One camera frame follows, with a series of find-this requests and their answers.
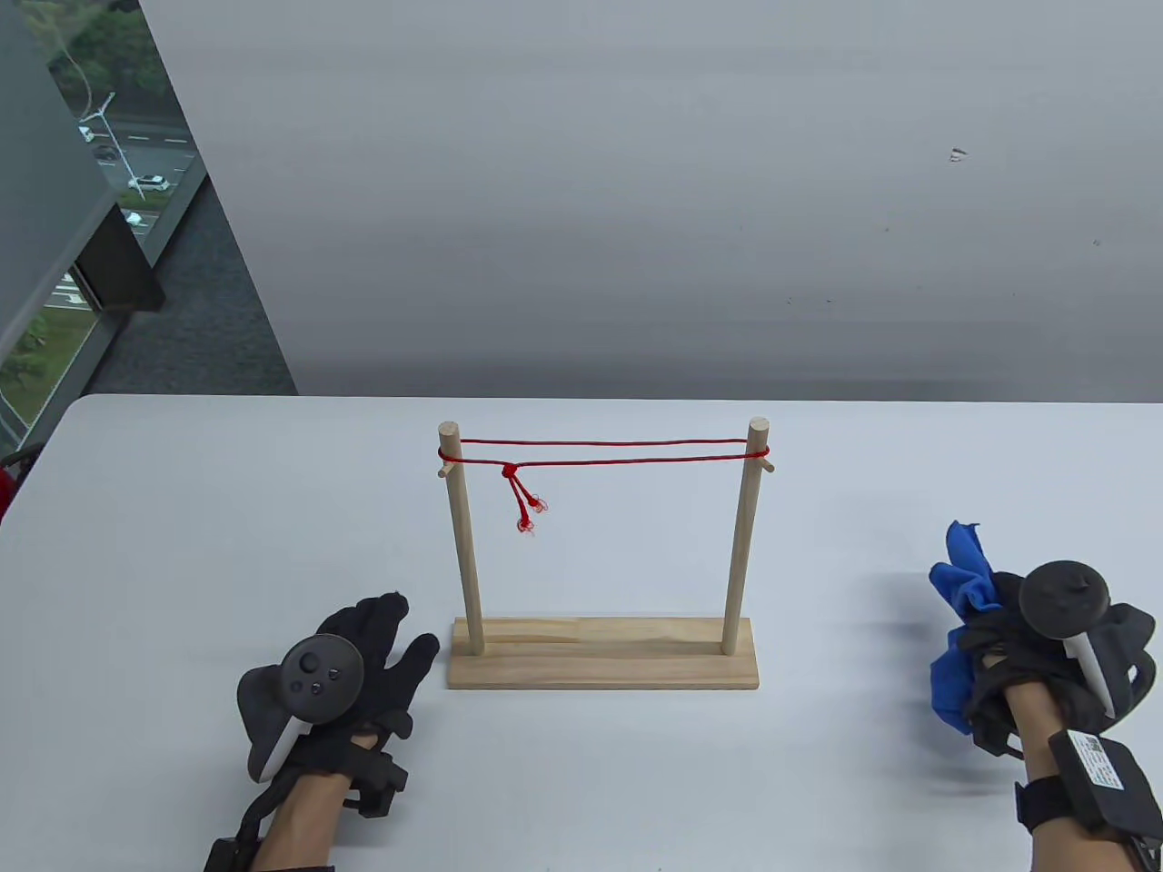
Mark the person's left hand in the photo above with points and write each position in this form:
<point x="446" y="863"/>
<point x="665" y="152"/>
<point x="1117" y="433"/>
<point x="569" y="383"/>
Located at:
<point x="391" y="663"/>

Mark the person's right hand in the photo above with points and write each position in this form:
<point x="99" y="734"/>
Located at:
<point x="995" y="677"/>

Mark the blue towel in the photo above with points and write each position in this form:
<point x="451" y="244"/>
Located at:
<point x="963" y="581"/>

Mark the wooden rack with two posts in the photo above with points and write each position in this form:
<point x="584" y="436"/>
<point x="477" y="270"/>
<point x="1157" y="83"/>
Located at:
<point x="600" y="654"/>

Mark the person's right forearm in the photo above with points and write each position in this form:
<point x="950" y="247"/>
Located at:
<point x="1036" y="727"/>

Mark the dark grey left hand controller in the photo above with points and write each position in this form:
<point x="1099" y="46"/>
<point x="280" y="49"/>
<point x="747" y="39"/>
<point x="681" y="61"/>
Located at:
<point x="313" y="677"/>

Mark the dark grey hand controller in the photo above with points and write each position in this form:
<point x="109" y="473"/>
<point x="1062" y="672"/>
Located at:
<point x="1063" y="599"/>
<point x="313" y="677"/>

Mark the dark grey right hand controller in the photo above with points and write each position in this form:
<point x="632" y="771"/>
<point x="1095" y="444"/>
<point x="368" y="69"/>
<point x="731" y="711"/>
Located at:
<point x="1063" y="599"/>

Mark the red and black chair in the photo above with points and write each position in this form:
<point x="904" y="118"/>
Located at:
<point x="4" y="495"/>

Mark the black panel base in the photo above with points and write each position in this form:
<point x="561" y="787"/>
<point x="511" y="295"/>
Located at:
<point x="118" y="272"/>

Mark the glass window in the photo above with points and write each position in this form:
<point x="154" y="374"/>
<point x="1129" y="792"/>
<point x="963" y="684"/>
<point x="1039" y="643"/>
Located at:
<point x="145" y="163"/>

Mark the grey frosted panel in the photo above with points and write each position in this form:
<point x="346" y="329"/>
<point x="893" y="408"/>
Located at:
<point x="36" y="182"/>

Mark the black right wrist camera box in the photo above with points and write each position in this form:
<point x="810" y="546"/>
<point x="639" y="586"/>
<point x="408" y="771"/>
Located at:
<point x="1099" y="772"/>

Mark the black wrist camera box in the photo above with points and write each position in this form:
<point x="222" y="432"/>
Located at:
<point x="223" y="856"/>
<point x="1099" y="772"/>

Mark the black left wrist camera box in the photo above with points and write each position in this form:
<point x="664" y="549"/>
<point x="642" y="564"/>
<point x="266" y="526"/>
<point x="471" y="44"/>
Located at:
<point x="223" y="856"/>

